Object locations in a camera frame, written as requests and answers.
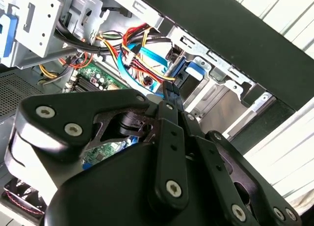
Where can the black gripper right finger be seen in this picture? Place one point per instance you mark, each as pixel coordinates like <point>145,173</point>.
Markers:
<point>220,162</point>

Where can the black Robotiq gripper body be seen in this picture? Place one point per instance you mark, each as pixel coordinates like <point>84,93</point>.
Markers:
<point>110,194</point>

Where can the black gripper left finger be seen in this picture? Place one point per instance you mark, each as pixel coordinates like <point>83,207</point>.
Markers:
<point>73,105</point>

